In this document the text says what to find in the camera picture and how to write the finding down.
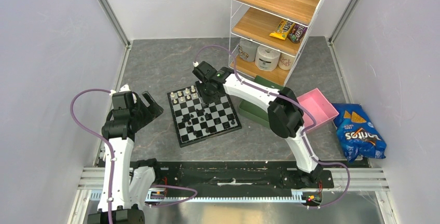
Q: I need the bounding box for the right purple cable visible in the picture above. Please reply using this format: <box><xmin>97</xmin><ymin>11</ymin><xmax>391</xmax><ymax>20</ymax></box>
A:
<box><xmin>193</xmin><ymin>45</ymin><xmax>351</xmax><ymax>209</ymax></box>

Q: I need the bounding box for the pink square tray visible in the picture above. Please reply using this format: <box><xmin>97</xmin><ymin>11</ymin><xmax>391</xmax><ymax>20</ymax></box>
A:
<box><xmin>296</xmin><ymin>88</ymin><xmax>340</xmax><ymax>134</ymax></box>

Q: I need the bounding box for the green square tray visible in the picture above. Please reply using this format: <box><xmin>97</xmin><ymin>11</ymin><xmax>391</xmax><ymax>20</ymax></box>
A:
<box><xmin>239</xmin><ymin>76</ymin><xmax>283</xmax><ymax>129</ymax></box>

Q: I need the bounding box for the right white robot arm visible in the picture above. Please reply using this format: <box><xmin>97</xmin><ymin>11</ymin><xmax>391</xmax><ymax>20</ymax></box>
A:
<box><xmin>192</xmin><ymin>61</ymin><xmax>323</xmax><ymax>187</ymax></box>

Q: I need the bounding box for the yellow M&M candy bag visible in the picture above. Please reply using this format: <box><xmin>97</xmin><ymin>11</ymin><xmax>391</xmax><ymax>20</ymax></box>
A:
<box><xmin>269</xmin><ymin>19</ymin><xmax>295</xmax><ymax>40</ymax></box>

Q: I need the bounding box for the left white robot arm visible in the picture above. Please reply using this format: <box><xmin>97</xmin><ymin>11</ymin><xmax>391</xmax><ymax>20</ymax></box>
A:
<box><xmin>87</xmin><ymin>85</ymin><xmax>163</xmax><ymax>223</ymax></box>

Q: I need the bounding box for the purple cable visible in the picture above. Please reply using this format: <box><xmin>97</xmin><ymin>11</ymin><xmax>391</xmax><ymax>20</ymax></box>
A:
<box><xmin>193</xmin><ymin>45</ymin><xmax>351</xmax><ymax>209</ymax></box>
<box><xmin>70</xmin><ymin>89</ymin><xmax>198</xmax><ymax>224</ymax></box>

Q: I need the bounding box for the brown M&M candy bag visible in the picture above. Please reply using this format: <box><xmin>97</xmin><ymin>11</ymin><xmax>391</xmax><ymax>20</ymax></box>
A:
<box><xmin>288</xmin><ymin>23</ymin><xmax>308</xmax><ymax>43</ymax></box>

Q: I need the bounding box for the grey mug with drawing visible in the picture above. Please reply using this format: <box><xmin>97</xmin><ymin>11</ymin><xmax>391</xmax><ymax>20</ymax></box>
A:
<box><xmin>239</xmin><ymin>38</ymin><xmax>259</xmax><ymax>62</ymax></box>

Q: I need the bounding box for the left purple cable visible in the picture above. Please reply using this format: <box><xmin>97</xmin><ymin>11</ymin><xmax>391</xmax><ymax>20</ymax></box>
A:
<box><xmin>70</xmin><ymin>89</ymin><xmax>198</xmax><ymax>224</ymax></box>

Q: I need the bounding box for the blue Doritos chip bag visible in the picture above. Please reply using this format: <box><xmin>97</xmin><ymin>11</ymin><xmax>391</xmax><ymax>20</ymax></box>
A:
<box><xmin>333</xmin><ymin>103</ymin><xmax>387</xmax><ymax>162</ymax></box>

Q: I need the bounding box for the white toilet paper roll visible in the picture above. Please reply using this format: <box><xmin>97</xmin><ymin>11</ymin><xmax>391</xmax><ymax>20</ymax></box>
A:
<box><xmin>255</xmin><ymin>45</ymin><xmax>281</xmax><ymax>72</ymax></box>

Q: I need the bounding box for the white wire wooden shelf unit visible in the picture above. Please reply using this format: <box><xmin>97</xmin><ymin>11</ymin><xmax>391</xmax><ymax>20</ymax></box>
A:
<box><xmin>229</xmin><ymin>0</ymin><xmax>325</xmax><ymax>66</ymax></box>

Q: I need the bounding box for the black white chessboard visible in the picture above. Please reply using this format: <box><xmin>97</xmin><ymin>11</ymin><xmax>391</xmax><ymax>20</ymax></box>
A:
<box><xmin>167</xmin><ymin>85</ymin><xmax>242</xmax><ymax>148</ymax></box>

